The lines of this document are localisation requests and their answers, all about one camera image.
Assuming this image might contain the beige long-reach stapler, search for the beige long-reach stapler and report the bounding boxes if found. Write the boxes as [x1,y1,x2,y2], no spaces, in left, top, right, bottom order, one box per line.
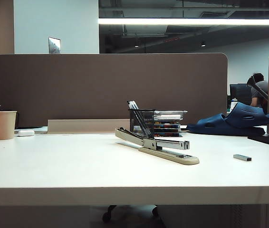
[115,127,200,166]

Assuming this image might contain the silver staple strip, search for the silver staple strip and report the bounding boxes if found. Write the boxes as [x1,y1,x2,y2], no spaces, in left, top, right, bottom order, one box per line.
[233,154,253,162]

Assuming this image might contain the black mesh pen holder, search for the black mesh pen holder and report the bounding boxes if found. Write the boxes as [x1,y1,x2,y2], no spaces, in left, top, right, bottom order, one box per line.
[128,108,156,139]

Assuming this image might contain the colourful flat box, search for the colourful flat box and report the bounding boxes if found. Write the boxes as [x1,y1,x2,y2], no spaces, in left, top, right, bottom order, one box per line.
[153,125,182,133]
[152,120,181,126]
[153,132,181,138]

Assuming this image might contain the clear plastic case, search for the clear plastic case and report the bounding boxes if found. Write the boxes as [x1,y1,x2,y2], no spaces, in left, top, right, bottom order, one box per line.
[154,110,188,121]

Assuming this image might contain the brown desk divider panel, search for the brown desk divider panel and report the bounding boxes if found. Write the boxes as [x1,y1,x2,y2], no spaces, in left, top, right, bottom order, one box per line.
[0,52,229,134]

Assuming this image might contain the blue rubber slipper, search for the blue rubber slipper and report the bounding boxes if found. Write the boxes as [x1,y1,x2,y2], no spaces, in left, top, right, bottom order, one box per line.
[224,102,269,129]
[186,113,265,137]

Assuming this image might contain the flat grey pad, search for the flat grey pad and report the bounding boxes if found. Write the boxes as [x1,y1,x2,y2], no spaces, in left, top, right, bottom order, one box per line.
[14,125,48,134]

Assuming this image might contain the white bottle blue cap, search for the white bottle blue cap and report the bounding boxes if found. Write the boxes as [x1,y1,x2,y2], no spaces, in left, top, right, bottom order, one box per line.
[230,98,239,112]

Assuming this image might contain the linear ceiling light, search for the linear ceiling light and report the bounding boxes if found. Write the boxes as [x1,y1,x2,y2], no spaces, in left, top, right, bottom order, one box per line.
[98,18,269,26]

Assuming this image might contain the black computer monitor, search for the black computer monitor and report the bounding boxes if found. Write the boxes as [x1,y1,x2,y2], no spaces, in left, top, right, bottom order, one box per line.
[229,83,253,105]

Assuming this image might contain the small white case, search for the small white case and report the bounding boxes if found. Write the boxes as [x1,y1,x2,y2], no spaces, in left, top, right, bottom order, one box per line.
[17,129,35,137]

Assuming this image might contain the person in grey shirt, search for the person in grey shirt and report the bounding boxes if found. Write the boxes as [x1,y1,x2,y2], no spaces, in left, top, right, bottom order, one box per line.
[250,73,269,113]

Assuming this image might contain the beige paper cup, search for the beige paper cup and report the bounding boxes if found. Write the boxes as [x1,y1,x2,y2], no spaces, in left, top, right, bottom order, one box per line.
[0,110,18,140]

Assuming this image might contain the black desk mat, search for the black desk mat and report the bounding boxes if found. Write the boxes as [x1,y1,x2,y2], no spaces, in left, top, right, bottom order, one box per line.
[247,133,269,150]

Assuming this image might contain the beige cable tray flap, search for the beige cable tray flap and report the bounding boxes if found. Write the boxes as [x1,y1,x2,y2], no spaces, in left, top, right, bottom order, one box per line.
[47,119,131,134]

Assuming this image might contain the metal wall switch plate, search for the metal wall switch plate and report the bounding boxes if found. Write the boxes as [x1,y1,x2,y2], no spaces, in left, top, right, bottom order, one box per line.
[48,37,62,54]

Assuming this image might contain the grey rod black handle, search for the grey rod black handle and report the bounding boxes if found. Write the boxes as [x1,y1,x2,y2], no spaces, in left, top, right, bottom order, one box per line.
[246,75,269,100]

